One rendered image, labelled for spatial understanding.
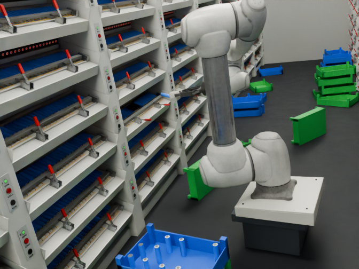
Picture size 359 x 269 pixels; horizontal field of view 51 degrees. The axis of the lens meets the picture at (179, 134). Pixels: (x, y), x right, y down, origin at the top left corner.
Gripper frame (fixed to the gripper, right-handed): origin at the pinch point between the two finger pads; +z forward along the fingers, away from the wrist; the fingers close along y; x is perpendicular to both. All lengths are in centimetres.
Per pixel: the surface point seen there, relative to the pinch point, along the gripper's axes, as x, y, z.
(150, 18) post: -42, -25, 14
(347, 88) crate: 63, -181, -85
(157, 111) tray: 8.8, -3.0, 16.0
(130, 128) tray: 7.8, 26.9, 17.7
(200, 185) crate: 55, 4, -1
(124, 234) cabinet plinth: 56, 50, 25
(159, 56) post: -19.6, -24.9, 15.5
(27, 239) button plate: 16, 110, 16
